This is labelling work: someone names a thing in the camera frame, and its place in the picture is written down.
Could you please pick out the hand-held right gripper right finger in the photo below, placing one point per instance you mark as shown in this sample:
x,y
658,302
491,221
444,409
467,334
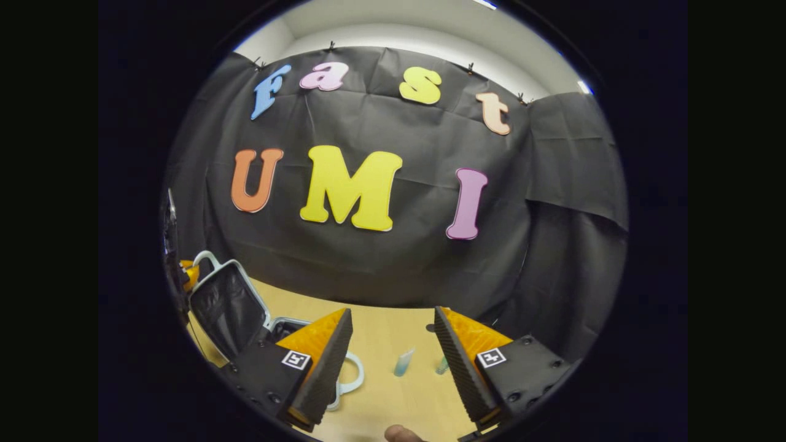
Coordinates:
x,y
466,374

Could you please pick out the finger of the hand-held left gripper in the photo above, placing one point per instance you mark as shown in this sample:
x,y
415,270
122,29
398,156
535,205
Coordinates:
x,y
190,275

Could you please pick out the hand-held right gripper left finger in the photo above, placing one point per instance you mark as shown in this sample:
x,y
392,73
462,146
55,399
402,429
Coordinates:
x,y
325,374

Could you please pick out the teal bottle with silver cap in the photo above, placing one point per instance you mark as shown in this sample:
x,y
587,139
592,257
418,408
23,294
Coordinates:
x,y
442,365

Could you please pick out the light blue suitcase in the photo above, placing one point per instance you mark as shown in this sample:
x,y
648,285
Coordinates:
x,y
227,307

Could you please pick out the light blue tube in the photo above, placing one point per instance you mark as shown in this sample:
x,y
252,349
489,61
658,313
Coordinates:
x,y
403,363

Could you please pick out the black backdrop cloth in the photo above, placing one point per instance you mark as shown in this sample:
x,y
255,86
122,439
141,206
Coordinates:
x,y
393,264

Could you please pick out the ceiling light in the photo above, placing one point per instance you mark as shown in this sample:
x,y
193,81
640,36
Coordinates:
x,y
584,86

